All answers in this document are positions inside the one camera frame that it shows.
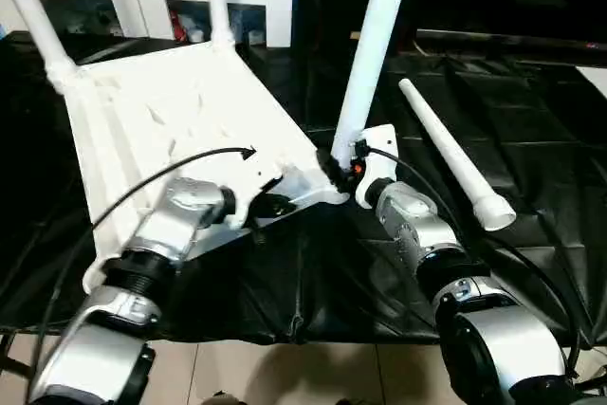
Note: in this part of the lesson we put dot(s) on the white plastic table top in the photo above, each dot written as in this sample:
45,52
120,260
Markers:
166,106

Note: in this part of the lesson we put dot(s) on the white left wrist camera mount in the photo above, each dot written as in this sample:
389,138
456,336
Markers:
251,187

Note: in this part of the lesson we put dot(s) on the small yellow label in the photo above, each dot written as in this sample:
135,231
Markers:
355,35

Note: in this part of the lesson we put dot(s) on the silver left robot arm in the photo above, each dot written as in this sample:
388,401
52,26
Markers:
180,215

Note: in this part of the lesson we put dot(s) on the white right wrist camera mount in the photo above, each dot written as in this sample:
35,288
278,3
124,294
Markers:
379,153

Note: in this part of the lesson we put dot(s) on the black folding stand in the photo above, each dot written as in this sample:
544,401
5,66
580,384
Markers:
12,353

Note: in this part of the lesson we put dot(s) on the flat white board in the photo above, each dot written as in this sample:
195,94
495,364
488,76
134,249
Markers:
597,80

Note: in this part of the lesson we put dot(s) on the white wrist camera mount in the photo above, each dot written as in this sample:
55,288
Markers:
251,187
379,153

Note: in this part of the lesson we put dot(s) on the small red box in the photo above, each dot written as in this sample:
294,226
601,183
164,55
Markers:
179,25

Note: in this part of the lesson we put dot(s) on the black glossy mat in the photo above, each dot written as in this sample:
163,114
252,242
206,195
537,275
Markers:
308,281

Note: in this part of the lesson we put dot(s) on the black floor rod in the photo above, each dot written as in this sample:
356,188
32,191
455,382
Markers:
590,379

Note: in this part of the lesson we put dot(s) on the grey robot torso front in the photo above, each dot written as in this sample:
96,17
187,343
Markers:
218,399

